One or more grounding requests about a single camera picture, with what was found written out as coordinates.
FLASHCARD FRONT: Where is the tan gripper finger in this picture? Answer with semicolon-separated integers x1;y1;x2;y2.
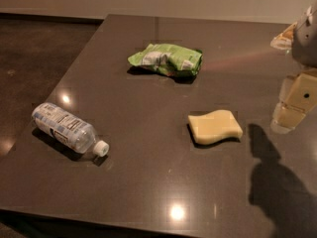
270;22;297;50
270;68;317;134

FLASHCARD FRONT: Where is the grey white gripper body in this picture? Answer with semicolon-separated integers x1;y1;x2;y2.
292;2;317;67

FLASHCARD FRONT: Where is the green rice chip bag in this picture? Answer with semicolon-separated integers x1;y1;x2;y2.
128;44;203;77

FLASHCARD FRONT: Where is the yellow sponge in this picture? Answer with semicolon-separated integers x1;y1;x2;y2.
188;110;243;145

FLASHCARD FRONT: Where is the clear plastic water bottle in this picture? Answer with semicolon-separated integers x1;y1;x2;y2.
32;102;110;157

